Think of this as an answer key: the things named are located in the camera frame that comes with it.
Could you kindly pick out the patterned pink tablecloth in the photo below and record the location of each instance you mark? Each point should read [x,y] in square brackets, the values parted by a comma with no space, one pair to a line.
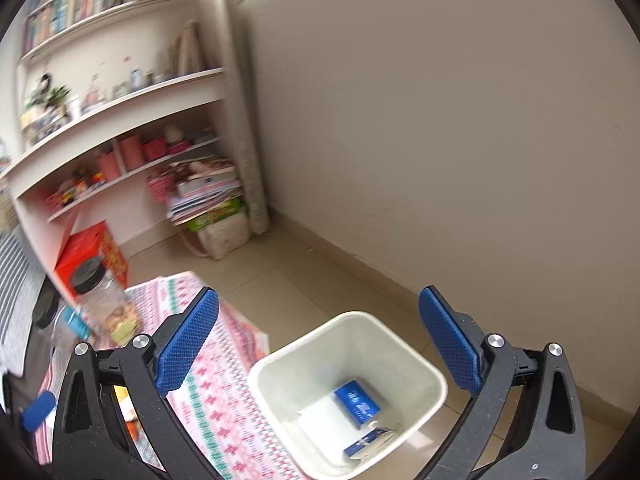
[213,402]

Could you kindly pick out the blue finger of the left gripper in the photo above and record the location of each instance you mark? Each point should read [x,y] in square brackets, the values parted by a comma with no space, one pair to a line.
[36,413]

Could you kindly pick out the pink storage bin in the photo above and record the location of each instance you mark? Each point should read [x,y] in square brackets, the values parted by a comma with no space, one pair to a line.
[132,153]

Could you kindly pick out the pink basket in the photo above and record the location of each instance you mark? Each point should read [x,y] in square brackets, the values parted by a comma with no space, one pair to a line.
[160,186]

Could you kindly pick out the jar with blue label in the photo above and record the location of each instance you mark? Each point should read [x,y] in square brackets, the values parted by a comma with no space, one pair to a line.
[62,324]

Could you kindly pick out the white plastic trash bin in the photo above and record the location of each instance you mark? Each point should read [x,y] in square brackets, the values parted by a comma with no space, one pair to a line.
[294,387]

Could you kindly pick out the white woven bag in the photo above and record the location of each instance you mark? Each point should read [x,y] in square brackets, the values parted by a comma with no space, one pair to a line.
[224,236]

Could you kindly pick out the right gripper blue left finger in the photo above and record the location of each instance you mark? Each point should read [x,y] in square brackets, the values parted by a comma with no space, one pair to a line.
[90,437]

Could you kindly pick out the blue tissue box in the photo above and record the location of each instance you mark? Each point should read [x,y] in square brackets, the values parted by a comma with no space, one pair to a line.
[365,413]

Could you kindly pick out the small potted plant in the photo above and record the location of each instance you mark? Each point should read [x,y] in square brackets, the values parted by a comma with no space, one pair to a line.
[56,101]

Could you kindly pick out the jar with nuts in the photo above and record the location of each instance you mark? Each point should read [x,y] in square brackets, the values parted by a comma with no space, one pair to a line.
[105,302]

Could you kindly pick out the red gift box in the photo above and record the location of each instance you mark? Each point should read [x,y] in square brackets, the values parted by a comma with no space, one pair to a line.
[95,241]

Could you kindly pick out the pink pen holder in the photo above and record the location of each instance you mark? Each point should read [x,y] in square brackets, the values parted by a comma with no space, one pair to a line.
[108,165]

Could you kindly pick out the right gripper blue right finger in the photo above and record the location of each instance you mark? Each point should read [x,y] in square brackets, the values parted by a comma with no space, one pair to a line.
[546,437]

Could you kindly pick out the stack of books and papers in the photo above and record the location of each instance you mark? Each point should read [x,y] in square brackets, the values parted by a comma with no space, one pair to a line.
[201,186]

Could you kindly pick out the white bookshelf unit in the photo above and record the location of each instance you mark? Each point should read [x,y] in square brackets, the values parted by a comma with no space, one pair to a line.
[133,67]

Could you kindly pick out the beige curtain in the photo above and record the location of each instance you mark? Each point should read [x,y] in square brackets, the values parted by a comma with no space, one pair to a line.
[224,46]

